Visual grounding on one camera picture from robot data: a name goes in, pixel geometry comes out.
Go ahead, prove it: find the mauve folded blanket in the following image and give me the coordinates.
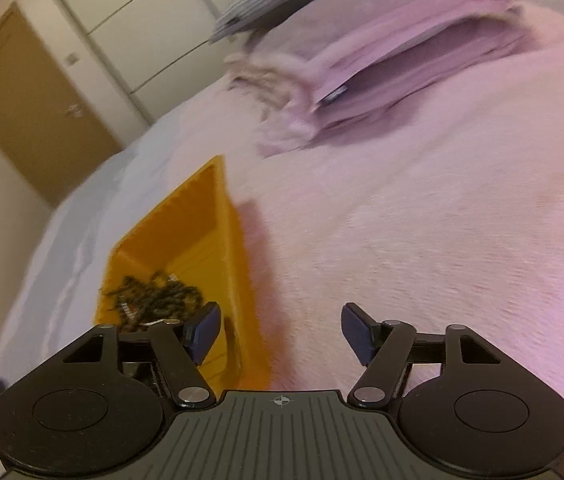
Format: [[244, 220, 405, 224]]
[[224, 50, 323, 116]]

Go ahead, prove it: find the lilac folded duvet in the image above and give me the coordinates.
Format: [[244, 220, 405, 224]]
[[254, 0, 533, 158]]

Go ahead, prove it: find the wooden door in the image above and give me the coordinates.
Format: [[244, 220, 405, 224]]
[[0, 1, 122, 206]]

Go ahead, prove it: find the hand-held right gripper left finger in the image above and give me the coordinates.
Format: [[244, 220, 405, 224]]
[[63, 302, 223, 409]]

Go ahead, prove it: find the white wardrobe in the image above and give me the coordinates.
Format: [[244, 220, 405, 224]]
[[26, 0, 273, 126]]

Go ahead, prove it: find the orange plastic tray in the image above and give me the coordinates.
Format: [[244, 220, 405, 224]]
[[92, 155, 273, 396]]

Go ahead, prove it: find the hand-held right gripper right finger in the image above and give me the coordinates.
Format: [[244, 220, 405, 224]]
[[341, 303, 504, 409]]

